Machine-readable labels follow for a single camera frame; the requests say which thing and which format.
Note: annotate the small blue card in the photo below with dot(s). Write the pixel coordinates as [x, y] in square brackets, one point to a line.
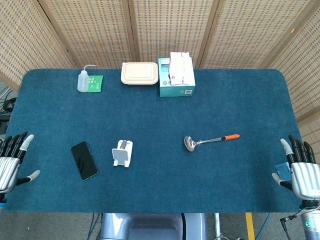
[283, 171]

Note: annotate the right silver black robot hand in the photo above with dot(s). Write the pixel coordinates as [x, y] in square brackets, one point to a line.
[305, 177]

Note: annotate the black device box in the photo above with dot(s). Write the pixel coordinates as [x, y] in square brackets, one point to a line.
[4, 125]

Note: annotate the black smartphone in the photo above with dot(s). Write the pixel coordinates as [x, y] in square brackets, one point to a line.
[84, 160]

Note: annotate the beige lidded lunch box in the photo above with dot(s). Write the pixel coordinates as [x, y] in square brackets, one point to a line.
[139, 73]

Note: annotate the metal table leg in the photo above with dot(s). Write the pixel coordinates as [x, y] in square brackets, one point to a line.
[218, 225]

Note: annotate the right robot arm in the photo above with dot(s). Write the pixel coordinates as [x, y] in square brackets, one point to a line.
[311, 222]

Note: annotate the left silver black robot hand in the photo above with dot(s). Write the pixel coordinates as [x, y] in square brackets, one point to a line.
[8, 166]

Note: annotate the grey blue robot torso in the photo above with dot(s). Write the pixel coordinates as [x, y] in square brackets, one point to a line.
[152, 227]

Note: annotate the white phone stand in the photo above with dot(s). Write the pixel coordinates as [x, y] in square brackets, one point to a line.
[121, 155]

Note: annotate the white pink plastic packet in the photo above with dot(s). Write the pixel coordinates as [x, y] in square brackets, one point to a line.
[181, 68]

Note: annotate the teal cardboard box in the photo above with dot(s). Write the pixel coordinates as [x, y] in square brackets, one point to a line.
[175, 90]

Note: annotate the blue table mat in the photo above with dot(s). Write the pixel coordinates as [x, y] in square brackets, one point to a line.
[160, 120]

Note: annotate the woven bamboo folding screen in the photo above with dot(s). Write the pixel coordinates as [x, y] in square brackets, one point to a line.
[170, 30]

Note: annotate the translucent squeeze wash bottle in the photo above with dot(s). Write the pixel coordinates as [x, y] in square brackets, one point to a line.
[82, 82]

